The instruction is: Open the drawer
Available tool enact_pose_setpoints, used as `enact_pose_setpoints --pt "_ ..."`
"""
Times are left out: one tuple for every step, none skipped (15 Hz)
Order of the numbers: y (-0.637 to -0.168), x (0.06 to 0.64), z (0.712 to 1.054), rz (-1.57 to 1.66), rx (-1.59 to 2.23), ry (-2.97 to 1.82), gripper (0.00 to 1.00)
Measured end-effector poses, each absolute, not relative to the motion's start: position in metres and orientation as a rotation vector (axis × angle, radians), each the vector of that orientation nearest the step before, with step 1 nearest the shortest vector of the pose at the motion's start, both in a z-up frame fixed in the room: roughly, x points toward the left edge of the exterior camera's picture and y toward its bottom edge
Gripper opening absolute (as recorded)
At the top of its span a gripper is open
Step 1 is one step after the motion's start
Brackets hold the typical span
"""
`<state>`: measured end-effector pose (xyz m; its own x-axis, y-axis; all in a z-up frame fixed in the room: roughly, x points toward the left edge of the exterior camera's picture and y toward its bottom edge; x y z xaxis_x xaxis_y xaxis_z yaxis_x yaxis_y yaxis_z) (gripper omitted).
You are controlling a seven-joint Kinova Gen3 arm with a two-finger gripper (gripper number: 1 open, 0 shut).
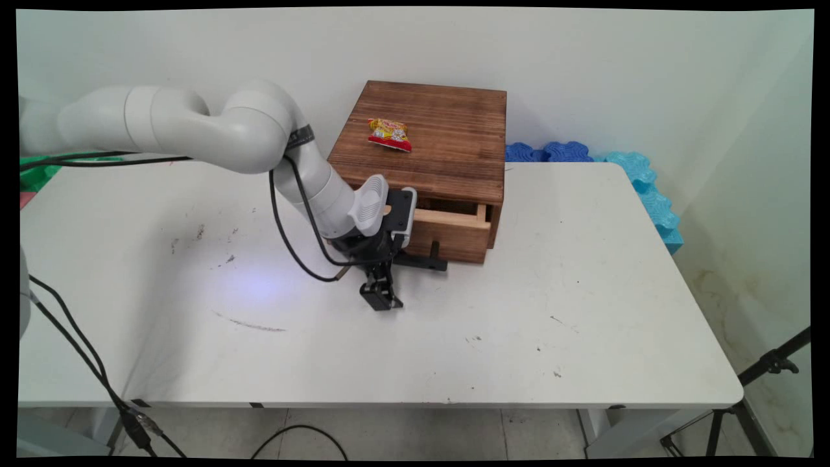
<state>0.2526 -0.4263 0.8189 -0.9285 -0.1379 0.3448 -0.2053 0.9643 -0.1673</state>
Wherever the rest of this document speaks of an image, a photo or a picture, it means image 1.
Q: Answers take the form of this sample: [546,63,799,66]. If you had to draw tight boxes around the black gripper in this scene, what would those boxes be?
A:
[333,230,405,313]

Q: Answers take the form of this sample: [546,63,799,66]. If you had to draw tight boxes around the wooden drawer with black handle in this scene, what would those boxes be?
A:
[383,200,495,272]

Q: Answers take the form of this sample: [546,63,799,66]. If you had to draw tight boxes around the red yellow snack packet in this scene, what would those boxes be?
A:
[368,117,414,154]

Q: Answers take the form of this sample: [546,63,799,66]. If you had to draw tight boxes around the dark wooden drawer cabinet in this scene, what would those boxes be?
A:
[326,80,508,250]

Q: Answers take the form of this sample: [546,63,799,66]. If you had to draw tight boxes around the white table leg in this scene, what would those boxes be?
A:
[577,409,714,459]
[91,407,135,455]

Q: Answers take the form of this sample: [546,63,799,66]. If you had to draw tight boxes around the light blue foam mat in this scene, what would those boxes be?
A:
[593,151,685,255]

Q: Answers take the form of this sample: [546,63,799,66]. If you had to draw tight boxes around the grey panel under table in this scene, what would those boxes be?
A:
[18,415,111,458]

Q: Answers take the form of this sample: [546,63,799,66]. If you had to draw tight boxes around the green object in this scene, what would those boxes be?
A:
[19,152,124,193]

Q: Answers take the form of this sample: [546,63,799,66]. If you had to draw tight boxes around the black tripod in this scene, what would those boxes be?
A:
[660,326,811,458]

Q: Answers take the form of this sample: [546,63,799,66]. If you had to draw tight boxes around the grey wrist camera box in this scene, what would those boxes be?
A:
[383,187,418,251]

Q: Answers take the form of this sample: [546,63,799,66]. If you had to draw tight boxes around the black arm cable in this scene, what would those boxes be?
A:
[19,151,356,283]

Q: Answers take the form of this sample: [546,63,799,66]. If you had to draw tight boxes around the black cable strap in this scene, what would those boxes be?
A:
[284,123,316,152]

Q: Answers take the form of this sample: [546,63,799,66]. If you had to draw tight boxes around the black cable with connector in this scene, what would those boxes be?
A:
[26,275,189,459]

